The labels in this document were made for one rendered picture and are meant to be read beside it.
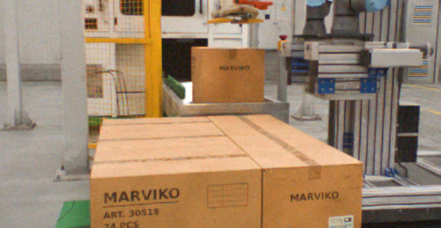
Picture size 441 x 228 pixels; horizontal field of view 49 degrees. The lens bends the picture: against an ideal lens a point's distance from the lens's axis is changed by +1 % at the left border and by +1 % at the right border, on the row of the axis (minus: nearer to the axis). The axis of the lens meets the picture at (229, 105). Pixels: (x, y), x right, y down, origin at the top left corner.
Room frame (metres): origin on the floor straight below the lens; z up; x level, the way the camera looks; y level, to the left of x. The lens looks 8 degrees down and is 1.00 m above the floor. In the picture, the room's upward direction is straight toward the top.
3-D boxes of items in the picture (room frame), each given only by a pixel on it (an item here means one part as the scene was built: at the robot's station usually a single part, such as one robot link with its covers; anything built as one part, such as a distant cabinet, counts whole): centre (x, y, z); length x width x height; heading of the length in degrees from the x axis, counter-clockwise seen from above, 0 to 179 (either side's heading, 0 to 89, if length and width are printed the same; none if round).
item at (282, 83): (3.61, -0.40, 0.50); 0.07 x 0.07 x 1.00; 13
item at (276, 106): (2.94, -0.04, 0.58); 0.70 x 0.03 x 0.06; 103
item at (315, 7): (3.03, -0.53, 1.20); 0.13 x 0.12 x 0.14; 159
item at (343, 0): (2.52, -0.60, 1.20); 0.13 x 0.12 x 0.14; 38
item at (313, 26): (3.02, -0.53, 1.09); 0.15 x 0.15 x 0.10
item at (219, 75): (3.28, 0.03, 0.75); 0.60 x 0.40 x 0.40; 11
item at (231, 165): (2.23, 0.11, 0.34); 1.20 x 1.00 x 0.40; 13
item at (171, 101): (4.01, 0.54, 0.50); 2.31 x 0.05 x 0.19; 13
